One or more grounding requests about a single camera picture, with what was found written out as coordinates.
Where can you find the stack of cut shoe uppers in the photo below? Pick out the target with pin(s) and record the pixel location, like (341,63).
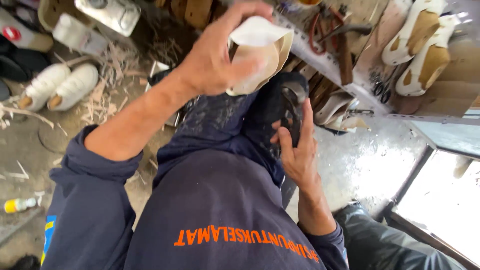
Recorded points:
(337,110)

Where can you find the person's navy sweatshirt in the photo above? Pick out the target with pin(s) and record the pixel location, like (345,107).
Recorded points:
(210,210)

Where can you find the beige leather shoe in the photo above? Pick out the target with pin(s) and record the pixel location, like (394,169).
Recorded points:
(258,45)

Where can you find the beige plastic tray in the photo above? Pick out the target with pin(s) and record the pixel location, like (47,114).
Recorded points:
(52,13)

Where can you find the white plastic jerrycan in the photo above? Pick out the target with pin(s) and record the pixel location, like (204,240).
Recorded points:
(78,34)

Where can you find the person's right fingers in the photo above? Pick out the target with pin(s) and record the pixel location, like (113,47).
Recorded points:
(308,123)

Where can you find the black scissors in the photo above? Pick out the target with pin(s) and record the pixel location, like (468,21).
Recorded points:
(380,90)

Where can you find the person's left hand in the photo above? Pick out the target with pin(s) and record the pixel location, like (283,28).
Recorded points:
(210,56)

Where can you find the pile of leather scraps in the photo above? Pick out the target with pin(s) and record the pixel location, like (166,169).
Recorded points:
(112,71)

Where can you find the small yellow glue bottle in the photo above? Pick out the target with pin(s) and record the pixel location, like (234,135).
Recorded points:
(18,205)

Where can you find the white bottle with red cap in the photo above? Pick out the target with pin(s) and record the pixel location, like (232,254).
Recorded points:
(20,35)

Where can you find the metal frame workbench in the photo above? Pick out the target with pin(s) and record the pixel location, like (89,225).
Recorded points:
(322,60)

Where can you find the person's dark blue trousers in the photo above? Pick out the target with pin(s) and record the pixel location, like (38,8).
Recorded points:
(225,120)

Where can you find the person's right hand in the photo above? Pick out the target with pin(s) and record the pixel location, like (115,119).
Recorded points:
(300,157)

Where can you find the person's left fingers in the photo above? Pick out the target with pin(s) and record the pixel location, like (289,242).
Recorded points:
(251,11)

